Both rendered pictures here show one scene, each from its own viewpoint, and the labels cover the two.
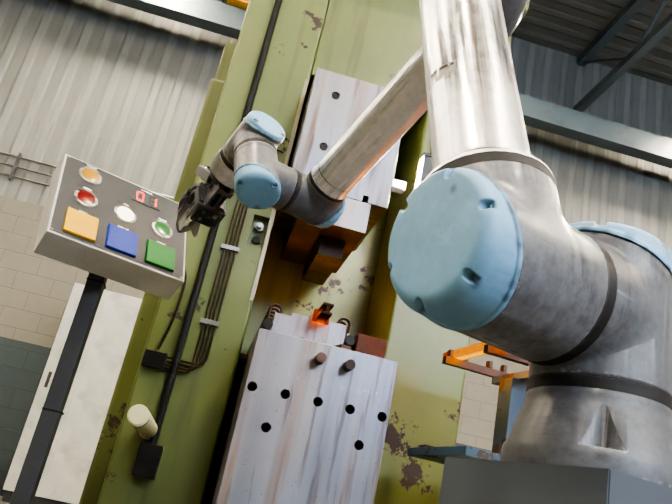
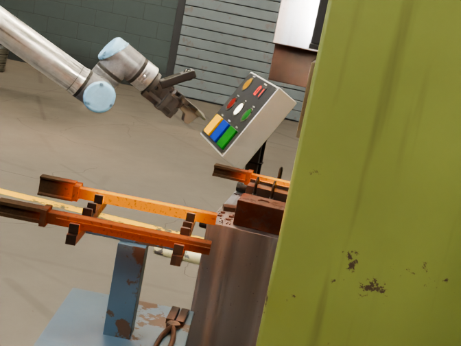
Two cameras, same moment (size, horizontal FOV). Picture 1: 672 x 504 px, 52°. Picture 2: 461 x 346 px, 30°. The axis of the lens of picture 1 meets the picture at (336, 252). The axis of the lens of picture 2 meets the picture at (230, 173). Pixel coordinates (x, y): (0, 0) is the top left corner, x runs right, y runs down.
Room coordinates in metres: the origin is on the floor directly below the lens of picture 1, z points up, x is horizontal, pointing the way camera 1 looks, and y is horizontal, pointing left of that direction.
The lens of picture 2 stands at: (2.41, -2.16, 1.50)
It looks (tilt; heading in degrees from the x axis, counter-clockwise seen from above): 13 degrees down; 106
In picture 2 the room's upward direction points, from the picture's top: 11 degrees clockwise
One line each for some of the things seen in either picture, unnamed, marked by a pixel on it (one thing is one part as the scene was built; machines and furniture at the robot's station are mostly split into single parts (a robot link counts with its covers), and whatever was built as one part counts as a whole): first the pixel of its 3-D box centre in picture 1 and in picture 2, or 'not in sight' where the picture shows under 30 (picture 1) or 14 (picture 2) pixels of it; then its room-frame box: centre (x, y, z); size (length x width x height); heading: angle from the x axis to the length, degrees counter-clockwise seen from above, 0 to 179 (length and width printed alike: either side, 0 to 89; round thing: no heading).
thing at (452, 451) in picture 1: (506, 468); (117, 336); (1.75, -0.52, 0.70); 0.40 x 0.30 x 0.02; 106
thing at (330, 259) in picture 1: (322, 261); not in sight; (2.09, 0.04, 1.24); 0.30 x 0.07 x 0.06; 8
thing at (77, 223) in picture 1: (80, 225); (214, 125); (1.52, 0.59, 1.01); 0.07 x 0.05 x 0.07; 123
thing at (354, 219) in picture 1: (322, 233); (356, 75); (2.05, 0.06, 1.32); 0.42 x 0.20 x 0.10; 8
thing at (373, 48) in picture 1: (367, 69); not in sight; (2.20, 0.03, 2.06); 0.44 x 0.41 x 0.47; 8
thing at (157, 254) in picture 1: (159, 256); (228, 138); (1.63, 0.42, 1.01); 0.07 x 0.05 x 0.07; 123
